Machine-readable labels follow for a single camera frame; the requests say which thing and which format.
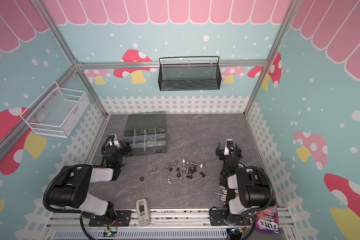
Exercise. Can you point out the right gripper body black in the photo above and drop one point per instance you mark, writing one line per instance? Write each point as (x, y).
(229, 150)

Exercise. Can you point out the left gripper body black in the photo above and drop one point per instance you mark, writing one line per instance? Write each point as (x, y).
(125, 147)

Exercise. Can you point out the clear plastic organizer box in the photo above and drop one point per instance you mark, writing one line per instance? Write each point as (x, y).
(146, 133)

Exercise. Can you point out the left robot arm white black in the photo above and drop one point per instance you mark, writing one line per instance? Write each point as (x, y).
(68, 192)

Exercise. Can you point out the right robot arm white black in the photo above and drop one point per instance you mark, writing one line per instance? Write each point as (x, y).
(245, 190)

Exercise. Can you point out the black rack with screws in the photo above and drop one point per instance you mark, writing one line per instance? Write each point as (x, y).
(222, 193)

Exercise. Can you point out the black screws cluster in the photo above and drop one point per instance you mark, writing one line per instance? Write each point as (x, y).
(190, 170)

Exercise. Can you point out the grey handheld remote device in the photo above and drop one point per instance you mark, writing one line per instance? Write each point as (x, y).
(143, 212)

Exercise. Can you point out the purple candy bag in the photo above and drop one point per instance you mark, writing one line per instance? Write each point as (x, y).
(267, 221)

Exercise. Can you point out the green circuit board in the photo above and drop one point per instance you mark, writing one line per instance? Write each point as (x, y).
(109, 233)

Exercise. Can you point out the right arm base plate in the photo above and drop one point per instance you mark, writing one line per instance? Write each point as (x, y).
(222, 217)

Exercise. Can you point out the white wire mesh basket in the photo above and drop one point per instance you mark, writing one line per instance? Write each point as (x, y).
(57, 112)

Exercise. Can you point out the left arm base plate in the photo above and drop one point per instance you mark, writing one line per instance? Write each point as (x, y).
(120, 218)

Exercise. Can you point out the white slotted cable duct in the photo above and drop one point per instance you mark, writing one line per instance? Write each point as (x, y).
(162, 234)

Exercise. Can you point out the black wire mesh basket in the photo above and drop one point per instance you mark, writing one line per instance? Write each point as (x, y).
(196, 73)

